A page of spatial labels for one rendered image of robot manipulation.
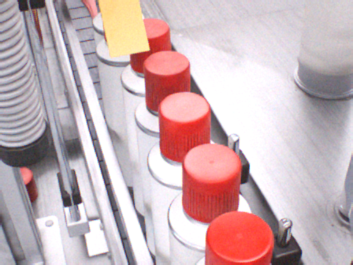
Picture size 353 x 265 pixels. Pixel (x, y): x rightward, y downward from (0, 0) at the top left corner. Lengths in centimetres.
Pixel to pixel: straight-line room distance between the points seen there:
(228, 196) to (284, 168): 30
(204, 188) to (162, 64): 12
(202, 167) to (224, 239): 5
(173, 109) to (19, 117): 10
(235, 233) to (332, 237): 28
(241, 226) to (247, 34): 58
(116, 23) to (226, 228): 19
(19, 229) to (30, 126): 24
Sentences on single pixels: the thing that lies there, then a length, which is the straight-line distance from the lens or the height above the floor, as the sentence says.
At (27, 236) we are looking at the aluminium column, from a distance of 53.
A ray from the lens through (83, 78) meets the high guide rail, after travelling 58.
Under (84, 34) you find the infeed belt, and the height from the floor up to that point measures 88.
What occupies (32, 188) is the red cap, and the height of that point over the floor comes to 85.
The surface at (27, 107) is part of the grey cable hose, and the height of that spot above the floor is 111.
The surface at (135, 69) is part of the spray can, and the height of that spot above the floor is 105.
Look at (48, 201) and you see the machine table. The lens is 63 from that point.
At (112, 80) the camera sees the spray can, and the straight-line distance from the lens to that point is 47.
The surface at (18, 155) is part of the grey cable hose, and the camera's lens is 30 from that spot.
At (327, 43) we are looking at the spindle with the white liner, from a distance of 65.
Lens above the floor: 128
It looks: 41 degrees down
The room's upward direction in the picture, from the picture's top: 2 degrees counter-clockwise
